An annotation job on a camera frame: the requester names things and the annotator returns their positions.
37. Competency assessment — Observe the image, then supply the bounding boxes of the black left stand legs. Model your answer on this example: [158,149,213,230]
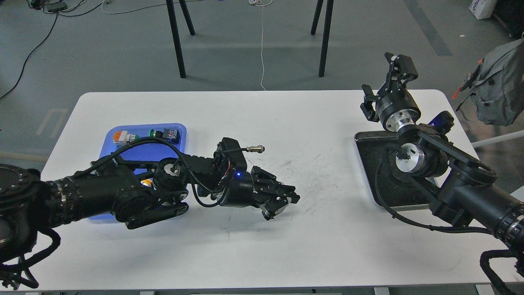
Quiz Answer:
[165,0,195,79]

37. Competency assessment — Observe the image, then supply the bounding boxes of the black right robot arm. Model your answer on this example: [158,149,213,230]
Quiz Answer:
[360,52,524,295]

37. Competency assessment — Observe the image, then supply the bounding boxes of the grey backpack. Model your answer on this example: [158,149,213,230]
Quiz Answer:
[453,39,524,126]

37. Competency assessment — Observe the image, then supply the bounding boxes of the white hanging cord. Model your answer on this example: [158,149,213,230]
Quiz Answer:
[248,0,273,91]

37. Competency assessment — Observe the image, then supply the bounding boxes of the blue plastic tray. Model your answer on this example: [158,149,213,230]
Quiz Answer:
[71,128,187,229]

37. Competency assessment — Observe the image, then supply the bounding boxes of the black stand legs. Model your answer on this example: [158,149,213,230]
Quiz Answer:
[165,0,195,79]
[309,0,334,78]

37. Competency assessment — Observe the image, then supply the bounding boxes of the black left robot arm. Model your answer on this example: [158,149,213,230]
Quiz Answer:
[0,137,300,290]

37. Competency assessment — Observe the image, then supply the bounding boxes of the green push button switch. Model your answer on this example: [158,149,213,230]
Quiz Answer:
[149,128,181,145]

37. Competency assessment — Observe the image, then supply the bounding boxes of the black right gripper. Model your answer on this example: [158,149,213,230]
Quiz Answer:
[360,52,421,132]

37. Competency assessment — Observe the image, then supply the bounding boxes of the black floor cable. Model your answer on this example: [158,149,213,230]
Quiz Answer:
[0,0,105,99]

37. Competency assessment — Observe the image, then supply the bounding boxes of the silver metal tray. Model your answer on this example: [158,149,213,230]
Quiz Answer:
[354,131,429,211]

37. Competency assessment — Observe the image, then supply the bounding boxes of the orange white push button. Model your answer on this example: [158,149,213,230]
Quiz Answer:
[112,130,139,146]

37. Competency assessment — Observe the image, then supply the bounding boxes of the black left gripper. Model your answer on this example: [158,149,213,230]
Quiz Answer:
[221,166,300,220]

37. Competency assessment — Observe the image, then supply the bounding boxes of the black right stand legs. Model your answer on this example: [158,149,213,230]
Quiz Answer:
[309,0,334,78]

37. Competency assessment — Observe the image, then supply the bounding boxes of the yellow push button switch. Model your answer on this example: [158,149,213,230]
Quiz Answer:
[140,179,152,187]

